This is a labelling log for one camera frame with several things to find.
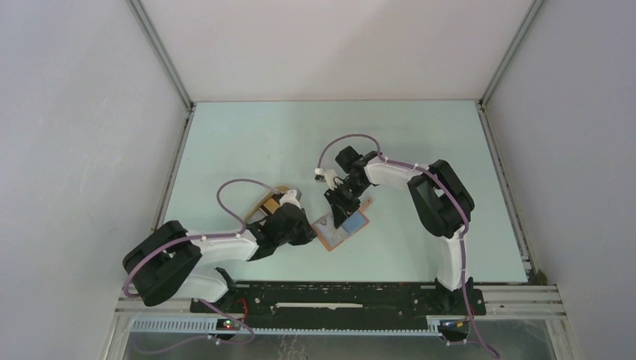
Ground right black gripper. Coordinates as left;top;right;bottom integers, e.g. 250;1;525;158
323;178;368;229

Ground yellow oval tray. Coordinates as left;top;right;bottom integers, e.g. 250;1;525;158
244;185;297;225

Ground white VIP credit card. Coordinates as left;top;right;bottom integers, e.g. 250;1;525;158
313;214;347;248

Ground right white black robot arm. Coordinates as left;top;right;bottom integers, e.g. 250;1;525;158
314;146;475;314

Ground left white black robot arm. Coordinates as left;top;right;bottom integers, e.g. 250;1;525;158
122;203;317;313

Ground credit card stack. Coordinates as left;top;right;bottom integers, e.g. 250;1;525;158
244;193;282;224

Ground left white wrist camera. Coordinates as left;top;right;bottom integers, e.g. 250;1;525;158
279;189;302;209

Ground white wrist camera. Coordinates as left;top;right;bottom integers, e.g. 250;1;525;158
279;189;302;209
314;168;338;189

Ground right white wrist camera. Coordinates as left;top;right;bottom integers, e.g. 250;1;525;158
314;168;338;189

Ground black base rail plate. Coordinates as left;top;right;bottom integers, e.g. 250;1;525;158
190;281;487;331

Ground aluminium frame rail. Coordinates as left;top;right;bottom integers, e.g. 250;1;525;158
115;282;566;336

